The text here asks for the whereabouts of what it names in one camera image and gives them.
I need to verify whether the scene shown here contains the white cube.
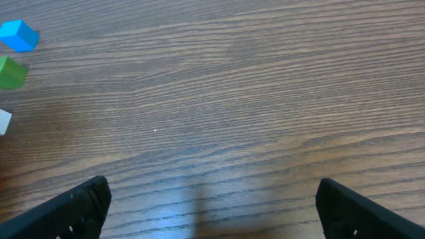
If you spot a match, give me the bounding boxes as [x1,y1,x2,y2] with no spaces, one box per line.
[0,108,13,136]

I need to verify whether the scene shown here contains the green cube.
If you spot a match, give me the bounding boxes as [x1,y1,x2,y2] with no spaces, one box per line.
[0,55,29,90]

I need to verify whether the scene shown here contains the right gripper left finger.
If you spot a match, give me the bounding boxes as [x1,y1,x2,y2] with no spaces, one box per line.
[0,175,112,239]

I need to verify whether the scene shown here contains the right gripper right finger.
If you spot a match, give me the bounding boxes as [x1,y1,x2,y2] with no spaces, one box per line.
[315,177,425,239]

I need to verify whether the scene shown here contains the blue cube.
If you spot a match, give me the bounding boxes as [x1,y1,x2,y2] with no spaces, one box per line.
[0,19,41,53]

